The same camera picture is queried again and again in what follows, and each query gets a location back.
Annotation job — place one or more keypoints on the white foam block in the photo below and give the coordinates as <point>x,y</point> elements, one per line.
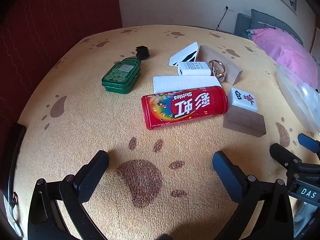
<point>175,83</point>

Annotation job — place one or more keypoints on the grey headboard cushion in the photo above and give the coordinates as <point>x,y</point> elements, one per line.
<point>270,20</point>

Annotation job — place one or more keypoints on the red candy can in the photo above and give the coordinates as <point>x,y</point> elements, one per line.
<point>185,107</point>

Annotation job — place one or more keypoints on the small brown wooden block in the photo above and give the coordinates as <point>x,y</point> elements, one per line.
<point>245,122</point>

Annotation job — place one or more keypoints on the white charger adapter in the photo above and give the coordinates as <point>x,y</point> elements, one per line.
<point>192,68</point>

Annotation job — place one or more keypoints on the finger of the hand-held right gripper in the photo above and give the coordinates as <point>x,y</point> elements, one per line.
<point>282,155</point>
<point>310,142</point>

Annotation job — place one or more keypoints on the clear plastic basin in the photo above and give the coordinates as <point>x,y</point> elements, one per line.
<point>297,97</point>

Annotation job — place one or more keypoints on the yellow paw print blanket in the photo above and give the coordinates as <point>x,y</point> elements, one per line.
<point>87,130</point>

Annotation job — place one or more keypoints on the green bottle-shaped tin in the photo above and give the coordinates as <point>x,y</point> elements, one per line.
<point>120,73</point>

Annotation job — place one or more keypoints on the white wedge-shaped box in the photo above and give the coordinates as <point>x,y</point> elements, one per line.
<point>182,53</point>

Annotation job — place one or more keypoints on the long light wooden block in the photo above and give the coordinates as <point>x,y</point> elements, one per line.
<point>207,53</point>

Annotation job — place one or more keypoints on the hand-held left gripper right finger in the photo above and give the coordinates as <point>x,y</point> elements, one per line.
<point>227,175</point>

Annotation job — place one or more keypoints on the grey bed frame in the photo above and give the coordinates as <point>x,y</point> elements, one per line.
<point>242,26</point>

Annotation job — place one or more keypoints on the black ribbed plastic cap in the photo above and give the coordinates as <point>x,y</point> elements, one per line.
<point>143,51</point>

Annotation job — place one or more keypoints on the pink dotted quilt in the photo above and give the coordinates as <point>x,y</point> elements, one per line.
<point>282,47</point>

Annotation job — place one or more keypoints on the white wall socket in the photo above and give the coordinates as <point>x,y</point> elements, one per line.
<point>230,8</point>

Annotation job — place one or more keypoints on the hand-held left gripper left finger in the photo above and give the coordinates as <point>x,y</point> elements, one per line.
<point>92,177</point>

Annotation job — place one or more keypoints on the white mahjong tile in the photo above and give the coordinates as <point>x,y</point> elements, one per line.
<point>241,100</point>

